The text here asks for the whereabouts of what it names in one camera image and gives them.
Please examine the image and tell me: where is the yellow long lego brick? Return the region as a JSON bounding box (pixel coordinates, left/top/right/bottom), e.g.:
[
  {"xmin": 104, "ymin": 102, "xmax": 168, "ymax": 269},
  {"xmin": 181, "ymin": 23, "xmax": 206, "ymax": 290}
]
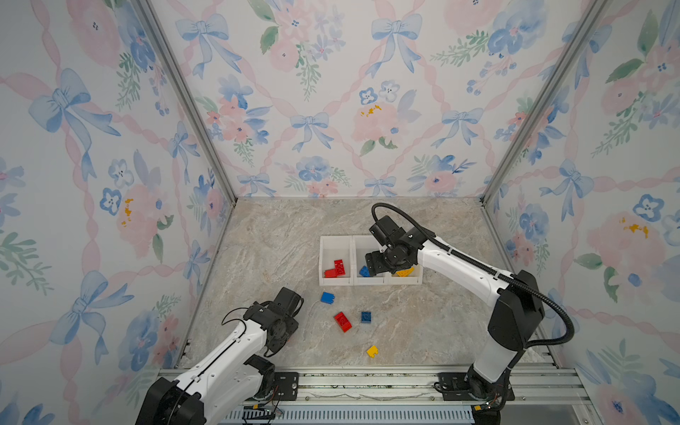
[{"xmin": 395, "ymin": 267, "xmax": 415, "ymax": 277}]

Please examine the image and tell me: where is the red long lego brick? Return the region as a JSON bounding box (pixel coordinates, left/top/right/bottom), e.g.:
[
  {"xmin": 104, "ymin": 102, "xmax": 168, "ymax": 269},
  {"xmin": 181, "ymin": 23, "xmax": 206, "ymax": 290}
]
[{"xmin": 334, "ymin": 260, "xmax": 345, "ymax": 277}]

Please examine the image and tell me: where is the red curved lego brick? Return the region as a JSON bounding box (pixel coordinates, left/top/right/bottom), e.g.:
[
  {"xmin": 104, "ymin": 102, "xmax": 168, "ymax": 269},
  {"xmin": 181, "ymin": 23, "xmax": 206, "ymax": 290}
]
[{"xmin": 334, "ymin": 313, "xmax": 352, "ymax": 333}]

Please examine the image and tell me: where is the small yellow lego brick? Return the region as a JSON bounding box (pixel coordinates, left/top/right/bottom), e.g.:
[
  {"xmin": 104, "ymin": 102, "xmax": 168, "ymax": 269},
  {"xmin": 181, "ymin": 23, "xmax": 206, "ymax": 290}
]
[{"xmin": 367, "ymin": 345, "xmax": 379, "ymax": 358}]

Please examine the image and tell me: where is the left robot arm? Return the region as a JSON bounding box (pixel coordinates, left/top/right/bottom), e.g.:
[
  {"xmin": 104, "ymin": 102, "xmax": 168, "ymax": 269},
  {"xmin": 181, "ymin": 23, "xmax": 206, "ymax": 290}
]
[{"xmin": 136, "ymin": 288, "xmax": 304, "ymax": 424}]

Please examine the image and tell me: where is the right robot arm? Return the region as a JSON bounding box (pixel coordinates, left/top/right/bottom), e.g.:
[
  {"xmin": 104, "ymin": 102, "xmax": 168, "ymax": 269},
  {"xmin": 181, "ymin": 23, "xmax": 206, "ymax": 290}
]
[{"xmin": 366, "ymin": 224, "xmax": 545, "ymax": 414}]

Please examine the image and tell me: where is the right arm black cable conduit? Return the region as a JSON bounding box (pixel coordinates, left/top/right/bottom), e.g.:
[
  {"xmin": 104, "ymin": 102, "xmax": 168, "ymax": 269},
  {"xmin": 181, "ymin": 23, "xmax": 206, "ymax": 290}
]
[{"xmin": 371, "ymin": 202, "xmax": 576, "ymax": 349}]

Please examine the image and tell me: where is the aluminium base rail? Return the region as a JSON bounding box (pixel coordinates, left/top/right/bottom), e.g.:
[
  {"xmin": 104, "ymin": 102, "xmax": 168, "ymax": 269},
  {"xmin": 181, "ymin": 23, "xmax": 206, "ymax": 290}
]
[{"xmin": 135, "ymin": 365, "xmax": 604, "ymax": 425}]

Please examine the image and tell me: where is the right aluminium corner post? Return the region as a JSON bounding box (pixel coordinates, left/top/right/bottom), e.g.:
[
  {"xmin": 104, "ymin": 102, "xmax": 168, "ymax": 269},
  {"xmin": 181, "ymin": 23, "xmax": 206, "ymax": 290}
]
[{"xmin": 480, "ymin": 0, "xmax": 610, "ymax": 207}]

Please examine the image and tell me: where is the aluminium corner post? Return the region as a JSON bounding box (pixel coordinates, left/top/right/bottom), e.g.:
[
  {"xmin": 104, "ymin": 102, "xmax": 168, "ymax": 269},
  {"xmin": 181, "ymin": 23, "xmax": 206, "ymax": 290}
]
[
  {"xmin": 131, "ymin": 0, "xmax": 237, "ymax": 207},
  {"xmin": 480, "ymin": 0, "xmax": 610, "ymax": 207}
]

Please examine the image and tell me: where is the left aluminium corner post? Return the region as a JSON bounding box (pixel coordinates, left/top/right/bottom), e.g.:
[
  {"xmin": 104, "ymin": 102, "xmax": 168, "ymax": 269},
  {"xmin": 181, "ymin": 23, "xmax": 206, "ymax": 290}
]
[{"xmin": 131, "ymin": 0, "xmax": 237, "ymax": 207}]

